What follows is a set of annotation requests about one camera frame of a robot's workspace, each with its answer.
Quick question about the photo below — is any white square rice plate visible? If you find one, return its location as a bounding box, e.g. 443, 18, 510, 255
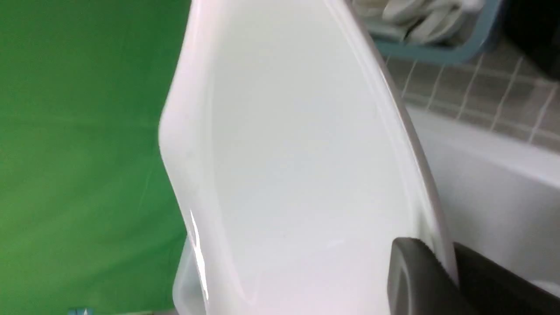
158, 0, 459, 315

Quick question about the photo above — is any pile of white spoons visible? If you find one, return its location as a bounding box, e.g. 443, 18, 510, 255
350, 0, 485, 45

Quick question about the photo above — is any large translucent white tub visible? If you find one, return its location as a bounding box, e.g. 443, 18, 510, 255
159, 107, 559, 315

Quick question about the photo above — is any grey checked tablecloth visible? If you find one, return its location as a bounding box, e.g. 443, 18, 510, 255
385, 39, 560, 152

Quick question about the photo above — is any black serving tray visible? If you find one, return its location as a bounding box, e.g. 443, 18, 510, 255
504, 0, 560, 81

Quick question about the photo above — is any teal plastic bin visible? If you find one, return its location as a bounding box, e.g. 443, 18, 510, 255
370, 0, 505, 64

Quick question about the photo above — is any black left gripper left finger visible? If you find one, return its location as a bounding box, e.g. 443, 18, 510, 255
387, 238, 477, 315

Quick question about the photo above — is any green backdrop cloth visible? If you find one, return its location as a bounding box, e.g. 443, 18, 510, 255
0, 0, 190, 315

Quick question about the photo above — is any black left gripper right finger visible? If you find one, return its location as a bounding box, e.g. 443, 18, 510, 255
453, 242, 560, 315

